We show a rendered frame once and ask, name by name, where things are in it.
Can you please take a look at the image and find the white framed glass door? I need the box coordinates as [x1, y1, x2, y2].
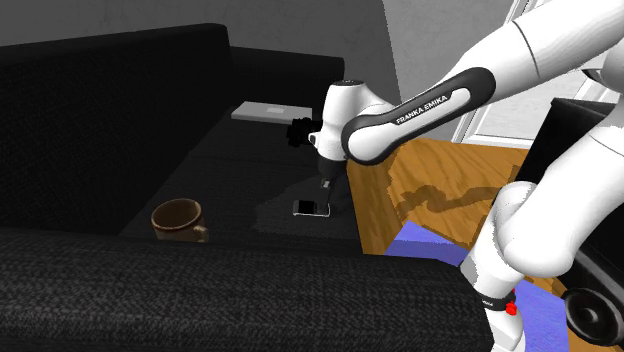
[450, 0, 624, 150]

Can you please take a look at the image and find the black phone with silver edge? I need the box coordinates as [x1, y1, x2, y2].
[291, 198, 332, 219]

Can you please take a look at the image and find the black furniture with round disc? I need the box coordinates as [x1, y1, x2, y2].
[514, 96, 624, 348]

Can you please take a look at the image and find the grey flat book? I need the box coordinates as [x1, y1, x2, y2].
[229, 100, 314, 126]

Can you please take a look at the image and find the brown mug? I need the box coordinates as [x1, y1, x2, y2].
[150, 197, 210, 244]

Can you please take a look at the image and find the black sofa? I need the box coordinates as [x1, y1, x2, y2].
[0, 23, 495, 352]

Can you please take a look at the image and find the blue robot stand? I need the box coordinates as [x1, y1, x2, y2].
[383, 219, 573, 352]

